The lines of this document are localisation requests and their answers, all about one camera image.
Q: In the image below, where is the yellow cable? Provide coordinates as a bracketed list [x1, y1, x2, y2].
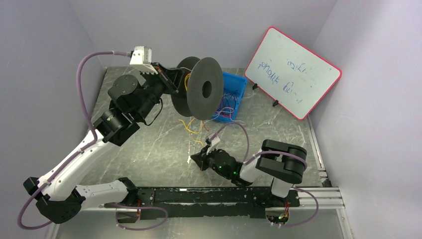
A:
[178, 72, 207, 147]

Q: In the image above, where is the grey perforated cable spool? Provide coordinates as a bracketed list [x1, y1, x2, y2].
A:
[171, 56, 224, 120]

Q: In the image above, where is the red cable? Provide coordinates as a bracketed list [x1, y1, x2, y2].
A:
[201, 94, 243, 132]

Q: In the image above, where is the blue plastic bin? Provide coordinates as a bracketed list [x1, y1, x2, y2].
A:
[211, 72, 248, 122]

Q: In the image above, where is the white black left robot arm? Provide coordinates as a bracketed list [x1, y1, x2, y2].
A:
[23, 63, 188, 224]

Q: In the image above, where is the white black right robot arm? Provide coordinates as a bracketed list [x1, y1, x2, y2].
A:
[190, 137, 308, 198]

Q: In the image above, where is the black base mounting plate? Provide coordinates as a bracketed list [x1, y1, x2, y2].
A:
[105, 186, 301, 224]

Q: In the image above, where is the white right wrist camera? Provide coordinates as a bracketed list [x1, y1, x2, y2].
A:
[206, 133, 220, 154]

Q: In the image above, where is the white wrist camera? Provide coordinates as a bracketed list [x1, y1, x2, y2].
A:
[206, 133, 220, 154]
[129, 46, 158, 75]

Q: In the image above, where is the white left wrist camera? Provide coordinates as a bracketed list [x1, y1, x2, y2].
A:
[129, 46, 158, 75]

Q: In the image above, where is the white board red frame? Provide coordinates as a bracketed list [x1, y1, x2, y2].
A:
[245, 27, 342, 120]

